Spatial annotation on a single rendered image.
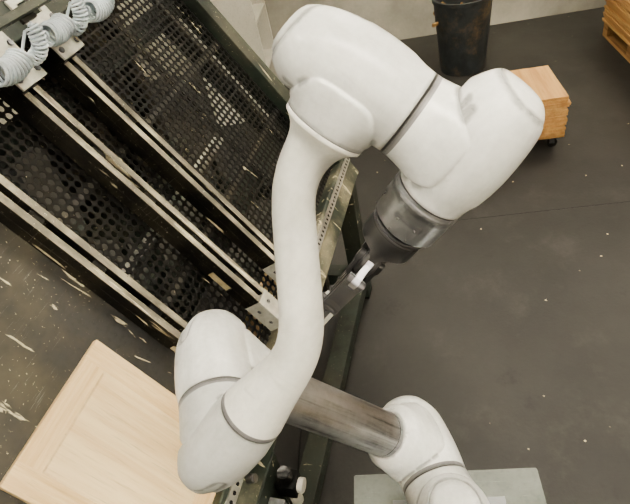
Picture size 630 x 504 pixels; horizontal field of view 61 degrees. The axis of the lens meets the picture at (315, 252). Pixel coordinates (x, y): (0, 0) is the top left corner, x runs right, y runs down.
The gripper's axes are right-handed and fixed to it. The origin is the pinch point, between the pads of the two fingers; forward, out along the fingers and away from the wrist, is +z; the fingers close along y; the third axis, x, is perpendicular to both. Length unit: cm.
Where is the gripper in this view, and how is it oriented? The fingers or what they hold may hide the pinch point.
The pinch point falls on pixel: (322, 312)
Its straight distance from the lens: 80.7
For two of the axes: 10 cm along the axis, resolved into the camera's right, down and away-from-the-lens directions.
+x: 7.8, 6.2, 0.0
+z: -4.9, 6.1, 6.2
